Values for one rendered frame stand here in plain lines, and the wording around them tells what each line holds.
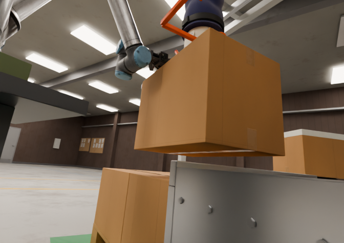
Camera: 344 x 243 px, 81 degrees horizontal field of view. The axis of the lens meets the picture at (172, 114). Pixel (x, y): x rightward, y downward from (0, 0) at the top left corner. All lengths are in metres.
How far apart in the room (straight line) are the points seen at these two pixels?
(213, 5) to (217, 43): 0.43
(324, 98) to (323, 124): 0.98
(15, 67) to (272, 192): 0.64
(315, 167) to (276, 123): 1.33
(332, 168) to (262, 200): 2.00
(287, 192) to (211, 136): 0.35
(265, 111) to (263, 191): 0.54
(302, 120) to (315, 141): 7.19
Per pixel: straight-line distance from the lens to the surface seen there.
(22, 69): 0.69
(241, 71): 0.80
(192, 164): 0.53
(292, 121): 9.43
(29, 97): 0.54
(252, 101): 0.80
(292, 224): 0.32
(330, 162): 2.32
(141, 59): 0.97
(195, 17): 1.10
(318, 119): 9.42
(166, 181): 0.83
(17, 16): 1.02
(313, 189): 0.30
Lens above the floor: 0.59
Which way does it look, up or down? 15 degrees up
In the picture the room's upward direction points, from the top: 5 degrees clockwise
